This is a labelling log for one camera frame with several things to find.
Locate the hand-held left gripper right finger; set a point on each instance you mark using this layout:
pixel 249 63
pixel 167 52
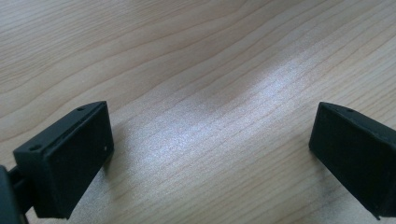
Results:
pixel 355 155

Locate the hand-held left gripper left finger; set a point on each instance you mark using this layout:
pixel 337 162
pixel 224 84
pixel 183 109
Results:
pixel 68 161

